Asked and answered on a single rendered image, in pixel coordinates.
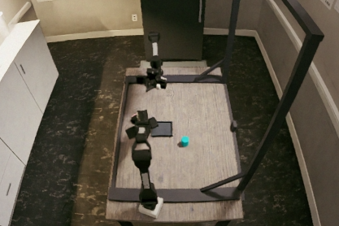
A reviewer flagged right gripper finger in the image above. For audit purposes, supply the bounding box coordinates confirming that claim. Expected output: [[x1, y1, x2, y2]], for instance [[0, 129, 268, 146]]
[[144, 79, 150, 90], [146, 80, 156, 92]]

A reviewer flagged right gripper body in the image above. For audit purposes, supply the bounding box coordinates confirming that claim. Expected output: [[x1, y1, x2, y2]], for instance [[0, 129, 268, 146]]
[[136, 74, 167, 89]]

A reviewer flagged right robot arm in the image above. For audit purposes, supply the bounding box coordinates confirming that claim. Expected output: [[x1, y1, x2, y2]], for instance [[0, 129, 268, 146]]
[[146, 32, 163, 79]]

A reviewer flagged teal cylinder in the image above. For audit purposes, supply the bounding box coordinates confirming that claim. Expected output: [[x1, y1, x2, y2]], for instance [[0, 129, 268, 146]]
[[181, 137, 189, 147]]

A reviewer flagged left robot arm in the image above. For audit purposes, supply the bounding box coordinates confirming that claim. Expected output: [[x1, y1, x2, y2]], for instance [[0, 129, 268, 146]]
[[131, 110, 158, 211]]

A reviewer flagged black metal frame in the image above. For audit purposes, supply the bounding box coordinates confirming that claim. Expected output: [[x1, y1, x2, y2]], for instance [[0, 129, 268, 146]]
[[193, 0, 324, 192]]

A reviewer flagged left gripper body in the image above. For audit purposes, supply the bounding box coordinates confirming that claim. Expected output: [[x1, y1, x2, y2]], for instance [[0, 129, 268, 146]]
[[125, 117, 159, 140]]

